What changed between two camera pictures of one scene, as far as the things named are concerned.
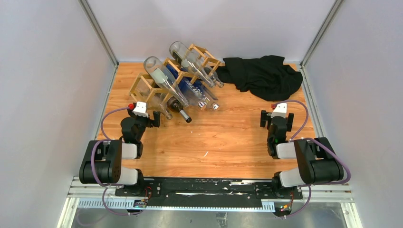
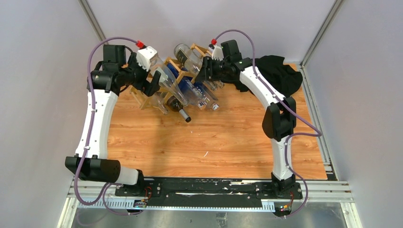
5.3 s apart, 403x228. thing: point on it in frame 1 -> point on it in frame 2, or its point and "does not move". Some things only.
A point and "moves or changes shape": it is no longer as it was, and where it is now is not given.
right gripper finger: (263, 118) -> (202, 75)
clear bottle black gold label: (185, 58) moves or changes shape
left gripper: (150, 123) -> (132, 62)
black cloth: (267, 77) does not move
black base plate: (180, 192) does not move
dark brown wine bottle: (175, 106) does not move
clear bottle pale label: (161, 76) does not move
